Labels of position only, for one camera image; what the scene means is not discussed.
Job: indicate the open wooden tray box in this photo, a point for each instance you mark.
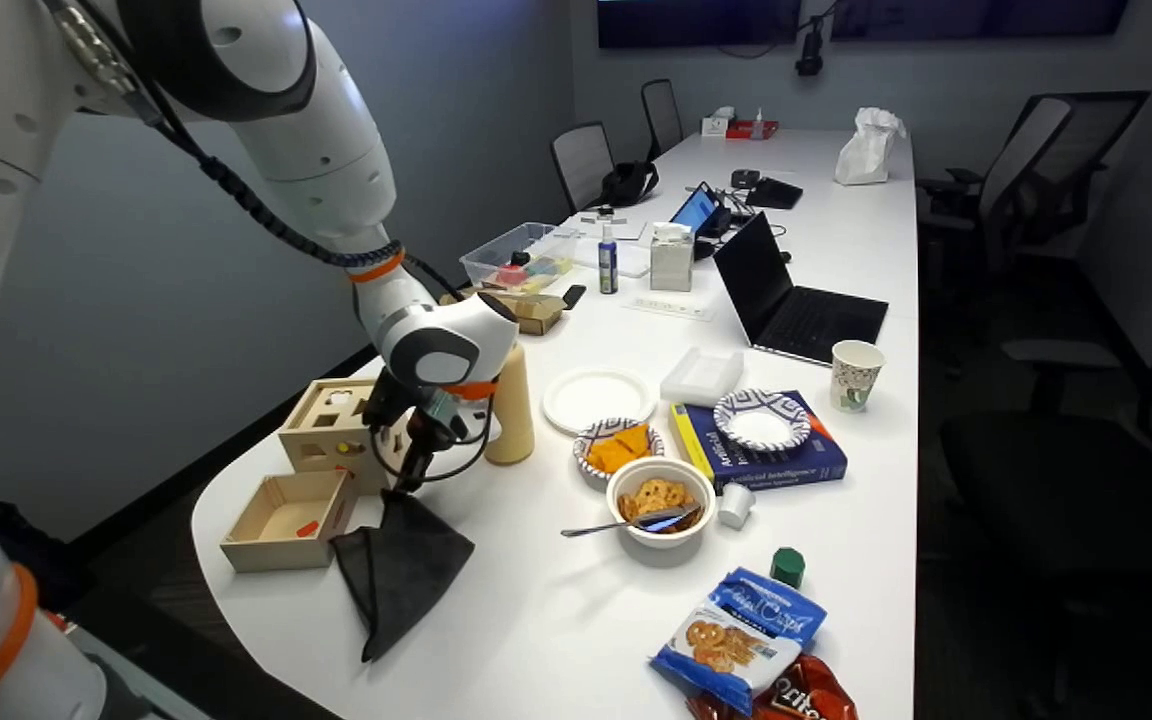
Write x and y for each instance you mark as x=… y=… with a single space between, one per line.
x=281 y=524

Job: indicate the red flat box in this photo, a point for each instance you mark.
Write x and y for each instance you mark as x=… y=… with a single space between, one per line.
x=754 y=131

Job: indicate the white tissue box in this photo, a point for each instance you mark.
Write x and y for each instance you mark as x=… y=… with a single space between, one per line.
x=712 y=127

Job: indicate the open laptop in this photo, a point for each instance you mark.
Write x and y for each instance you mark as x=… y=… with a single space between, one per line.
x=791 y=312

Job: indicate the red snack bag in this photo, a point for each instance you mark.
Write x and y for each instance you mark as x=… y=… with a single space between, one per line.
x=819 y=692

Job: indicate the grey office chair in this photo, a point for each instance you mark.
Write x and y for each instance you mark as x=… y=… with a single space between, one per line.
x=661 y=112
x=1040 y=160
x=1069 y=465
x=582 y=160

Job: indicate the metal spoon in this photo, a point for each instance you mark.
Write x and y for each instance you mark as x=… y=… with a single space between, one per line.
x=596 y=528

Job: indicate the white carton box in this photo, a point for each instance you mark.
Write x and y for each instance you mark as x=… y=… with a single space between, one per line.
x=671 y=256

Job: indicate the small black device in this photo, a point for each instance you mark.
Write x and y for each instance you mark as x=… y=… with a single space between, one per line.
x=777 y=193

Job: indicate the wooden shape sorter box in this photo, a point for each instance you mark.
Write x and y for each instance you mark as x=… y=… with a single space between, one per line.
x=321 y=424

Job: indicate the small black phone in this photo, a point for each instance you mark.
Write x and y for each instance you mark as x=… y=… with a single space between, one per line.
x=572 y=299

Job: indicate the bowl of orange chips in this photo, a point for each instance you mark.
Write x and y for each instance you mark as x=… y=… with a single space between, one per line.
x=618 y=449

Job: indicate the blue patterned paper bowl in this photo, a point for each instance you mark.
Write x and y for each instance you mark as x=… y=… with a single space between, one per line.
x=760 y=424

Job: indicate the tablet with blue screen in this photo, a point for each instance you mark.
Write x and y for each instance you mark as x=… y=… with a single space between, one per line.
x=699 y=211

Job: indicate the small green cap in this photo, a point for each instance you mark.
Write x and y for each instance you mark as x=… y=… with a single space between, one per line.
x=791 y=567

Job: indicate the white bowl of cereal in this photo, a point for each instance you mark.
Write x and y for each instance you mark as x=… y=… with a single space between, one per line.
x=658 y=503

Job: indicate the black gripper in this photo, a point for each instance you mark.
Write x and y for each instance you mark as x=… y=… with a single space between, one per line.
x=435 y=424

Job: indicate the small spray bottle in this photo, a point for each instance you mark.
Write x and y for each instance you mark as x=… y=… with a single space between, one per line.
x=610 y=264

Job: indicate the blue snack bag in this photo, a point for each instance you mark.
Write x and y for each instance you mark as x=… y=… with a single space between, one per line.
x=737 y=640

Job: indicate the orange block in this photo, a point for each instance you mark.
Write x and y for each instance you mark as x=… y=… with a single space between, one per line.
x=309 y=528

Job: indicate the white plastic bag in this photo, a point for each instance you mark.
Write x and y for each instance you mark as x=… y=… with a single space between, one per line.
x=868 y=147

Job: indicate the wall display screen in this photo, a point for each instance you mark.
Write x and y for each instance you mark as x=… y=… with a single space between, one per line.
x=699 y=21
x=976 y=18

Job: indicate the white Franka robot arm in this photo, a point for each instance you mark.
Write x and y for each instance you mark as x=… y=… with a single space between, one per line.
x=296 y=120

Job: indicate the white plastic food container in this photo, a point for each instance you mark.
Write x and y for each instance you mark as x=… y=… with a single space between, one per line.
x=700 y=378

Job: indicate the round white plate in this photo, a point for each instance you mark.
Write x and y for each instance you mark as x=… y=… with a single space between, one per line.
x=596 y=402

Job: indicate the white paper coffee cup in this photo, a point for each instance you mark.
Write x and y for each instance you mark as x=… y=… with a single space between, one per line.
x=857 y=372

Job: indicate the black wall webcam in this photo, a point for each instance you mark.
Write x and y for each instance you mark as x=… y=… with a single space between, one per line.
x=811 y=46

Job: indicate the clear plastic container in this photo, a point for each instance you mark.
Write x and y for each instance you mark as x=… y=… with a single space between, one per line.
x=516 y=253

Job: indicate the grey towel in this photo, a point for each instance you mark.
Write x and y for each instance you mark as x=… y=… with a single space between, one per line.
x=401 y=567

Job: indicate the beige water bottle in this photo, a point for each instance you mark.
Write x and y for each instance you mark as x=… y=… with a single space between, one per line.
x=515 y=422

